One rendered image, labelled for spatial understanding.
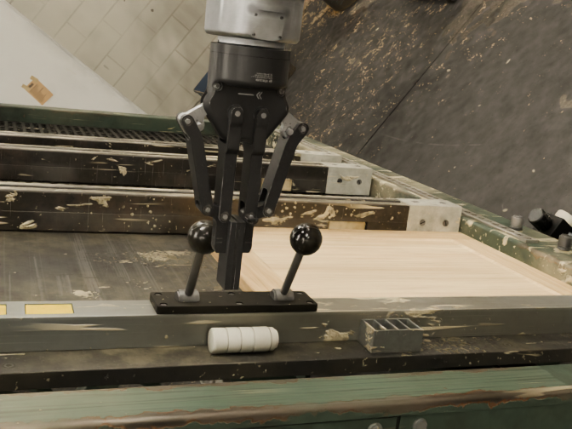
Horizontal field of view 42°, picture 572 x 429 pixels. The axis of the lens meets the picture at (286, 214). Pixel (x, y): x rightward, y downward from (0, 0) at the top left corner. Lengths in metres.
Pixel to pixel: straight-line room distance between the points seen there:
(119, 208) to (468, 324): 0.63
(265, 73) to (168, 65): 5.87
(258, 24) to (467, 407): 0.41
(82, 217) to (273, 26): 0.73
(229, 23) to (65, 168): 1.09
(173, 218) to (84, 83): 3.76
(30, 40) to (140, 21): 1.65
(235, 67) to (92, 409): 0.32
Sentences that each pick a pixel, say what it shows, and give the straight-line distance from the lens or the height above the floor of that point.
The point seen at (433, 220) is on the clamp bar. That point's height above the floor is 0.96.
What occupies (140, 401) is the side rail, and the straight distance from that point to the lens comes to 0.66.
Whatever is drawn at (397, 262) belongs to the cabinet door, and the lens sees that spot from 1.30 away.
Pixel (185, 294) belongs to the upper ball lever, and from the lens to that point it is 0.89.
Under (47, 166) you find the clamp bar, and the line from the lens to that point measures 1.73.
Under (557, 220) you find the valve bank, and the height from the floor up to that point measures 0.75.
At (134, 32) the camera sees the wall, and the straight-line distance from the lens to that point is 6.49.
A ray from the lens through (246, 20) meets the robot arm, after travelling 0.67.
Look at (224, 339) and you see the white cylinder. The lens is 0.87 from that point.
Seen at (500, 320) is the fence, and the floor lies 1.10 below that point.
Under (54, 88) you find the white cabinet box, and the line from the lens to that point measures 5.07.
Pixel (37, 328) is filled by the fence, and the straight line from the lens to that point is 0.86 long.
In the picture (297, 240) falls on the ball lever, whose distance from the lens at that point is 0.85.
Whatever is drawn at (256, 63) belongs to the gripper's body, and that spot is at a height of 1.64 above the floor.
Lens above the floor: 1.83
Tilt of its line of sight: 25 degrees down
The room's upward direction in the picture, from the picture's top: 51 degrees counter-clockwise
